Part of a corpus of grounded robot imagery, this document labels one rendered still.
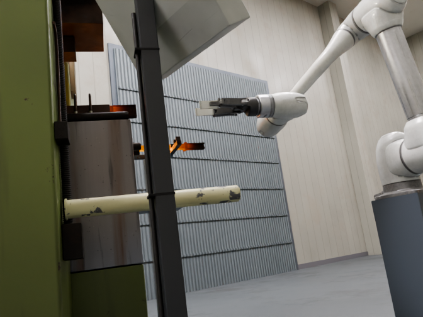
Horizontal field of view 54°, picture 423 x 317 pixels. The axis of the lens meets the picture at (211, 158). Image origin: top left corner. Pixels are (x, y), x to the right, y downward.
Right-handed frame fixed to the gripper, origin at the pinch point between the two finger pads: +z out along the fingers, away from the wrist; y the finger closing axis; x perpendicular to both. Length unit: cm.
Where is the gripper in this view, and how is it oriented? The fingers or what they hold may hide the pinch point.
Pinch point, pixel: (204, 108)
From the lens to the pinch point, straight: 156.9
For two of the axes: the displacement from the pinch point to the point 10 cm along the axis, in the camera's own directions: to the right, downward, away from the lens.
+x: -1.2, -9.7, 2.1
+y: -2.3, 2.4, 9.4
